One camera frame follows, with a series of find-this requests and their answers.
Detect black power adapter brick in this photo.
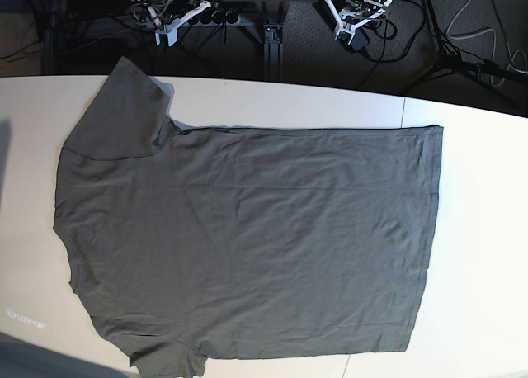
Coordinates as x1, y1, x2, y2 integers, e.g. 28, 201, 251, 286
349, 28, 370, 53

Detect black power strip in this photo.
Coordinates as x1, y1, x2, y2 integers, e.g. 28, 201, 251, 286
186, 10, 240, 26

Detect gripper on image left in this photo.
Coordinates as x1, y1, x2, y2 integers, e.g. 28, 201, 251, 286
154, 0, 211, 46

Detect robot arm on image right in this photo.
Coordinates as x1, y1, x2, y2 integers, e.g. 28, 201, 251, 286
322, 0, 394, 46

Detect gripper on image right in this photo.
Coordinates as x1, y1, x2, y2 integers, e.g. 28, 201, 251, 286
323, 0, 392, 44

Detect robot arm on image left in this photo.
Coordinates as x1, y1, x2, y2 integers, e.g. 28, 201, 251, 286
127, 0, 213, 47

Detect white cable on floor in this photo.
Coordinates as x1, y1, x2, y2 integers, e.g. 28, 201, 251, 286
447, 0, 528, 88

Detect dark grey T-shirt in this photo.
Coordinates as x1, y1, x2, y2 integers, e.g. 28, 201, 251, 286
54, 58, 443, 377

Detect aluminium frame post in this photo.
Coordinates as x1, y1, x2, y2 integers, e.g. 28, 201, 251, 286
262, 25, 284, 83

